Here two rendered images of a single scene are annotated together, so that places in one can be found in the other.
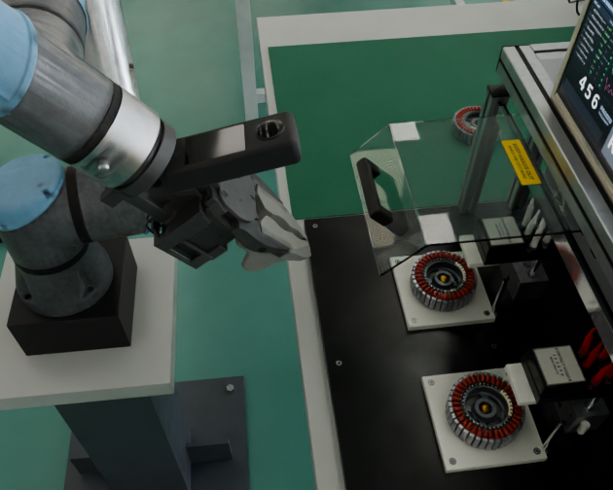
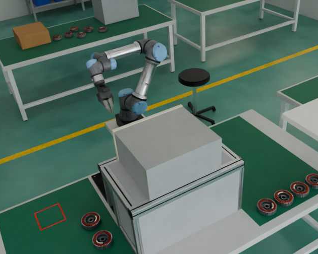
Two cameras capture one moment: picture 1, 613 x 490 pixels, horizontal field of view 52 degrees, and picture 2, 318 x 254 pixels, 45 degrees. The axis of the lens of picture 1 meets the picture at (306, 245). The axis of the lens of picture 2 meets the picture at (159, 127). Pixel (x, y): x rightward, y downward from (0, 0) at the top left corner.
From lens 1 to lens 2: 2.23 m
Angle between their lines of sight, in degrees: 52
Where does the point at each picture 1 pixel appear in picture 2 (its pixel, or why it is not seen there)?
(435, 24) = (286, 142)
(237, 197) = (103, 94)
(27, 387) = (110, 127)
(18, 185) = (124, 91)
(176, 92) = not seen: hidden behind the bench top
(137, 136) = (95, 79)
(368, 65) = (248, 135)
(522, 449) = not seen: hidden behind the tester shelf
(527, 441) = not seen: hidden behind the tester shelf
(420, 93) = (243, 148)
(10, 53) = (89, 64)
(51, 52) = (93, 66)
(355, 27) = (266, 127)
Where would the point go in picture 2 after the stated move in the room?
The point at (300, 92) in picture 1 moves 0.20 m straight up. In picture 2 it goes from (222, 127) to (223, 106)
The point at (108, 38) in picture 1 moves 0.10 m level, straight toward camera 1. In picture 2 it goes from (144, 76) to (133, 82)
